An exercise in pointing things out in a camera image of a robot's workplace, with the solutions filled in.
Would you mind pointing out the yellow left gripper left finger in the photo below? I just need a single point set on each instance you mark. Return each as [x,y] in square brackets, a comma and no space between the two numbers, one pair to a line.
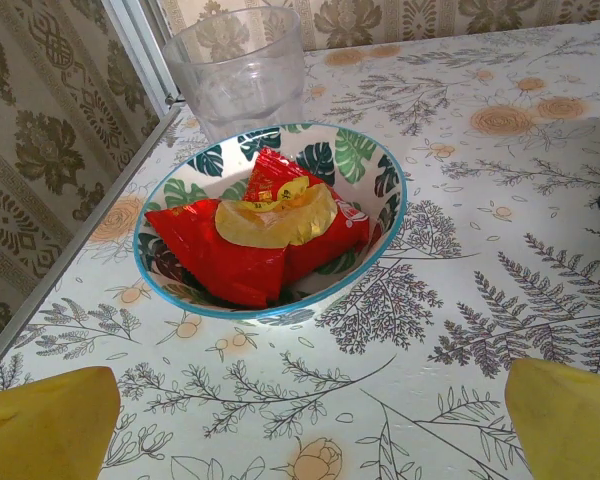
[40,425]

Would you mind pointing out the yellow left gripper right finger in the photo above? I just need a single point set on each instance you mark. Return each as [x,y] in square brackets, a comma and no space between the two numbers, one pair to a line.
[570,425]

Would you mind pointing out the red snack packet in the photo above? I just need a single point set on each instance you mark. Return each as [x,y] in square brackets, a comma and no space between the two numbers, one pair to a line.
[220,260]
[325,240]

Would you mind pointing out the yellow snack packet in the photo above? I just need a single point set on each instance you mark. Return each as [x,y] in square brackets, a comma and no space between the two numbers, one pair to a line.
[275,220]

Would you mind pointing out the small glass bowl with candy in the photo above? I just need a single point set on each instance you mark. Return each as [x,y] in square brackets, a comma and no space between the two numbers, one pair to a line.
[360,165]

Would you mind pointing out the clear plastic cup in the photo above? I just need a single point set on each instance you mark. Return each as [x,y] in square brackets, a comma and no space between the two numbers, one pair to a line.
[235,75]

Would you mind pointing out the aluminium table edge rail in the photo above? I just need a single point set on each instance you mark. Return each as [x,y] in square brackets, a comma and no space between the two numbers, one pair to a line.
[80,240]

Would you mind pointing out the aluminium frame post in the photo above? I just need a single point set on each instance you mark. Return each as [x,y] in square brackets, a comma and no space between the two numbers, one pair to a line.
[140,50]

